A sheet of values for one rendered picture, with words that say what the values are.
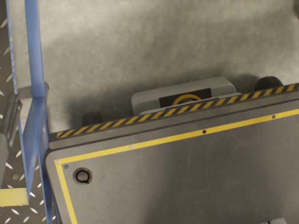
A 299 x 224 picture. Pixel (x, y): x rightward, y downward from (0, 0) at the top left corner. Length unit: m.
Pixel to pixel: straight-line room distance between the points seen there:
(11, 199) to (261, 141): 0.58
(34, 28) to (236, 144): 0.54
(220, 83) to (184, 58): 0.14
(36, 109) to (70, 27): 0.28
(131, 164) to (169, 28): 0.42
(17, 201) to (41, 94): 0.47
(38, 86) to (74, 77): 0.16
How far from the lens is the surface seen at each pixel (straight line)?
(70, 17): 1.30
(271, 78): 1.33
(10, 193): 0.79
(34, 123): 1.04
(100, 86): 1.34
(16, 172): 0.77
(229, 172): 1.13
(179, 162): 1.09
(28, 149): 0.92
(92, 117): 1.25
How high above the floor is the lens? 1.29
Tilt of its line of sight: 69 degrees down
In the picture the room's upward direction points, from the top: 158 degrees clockwise
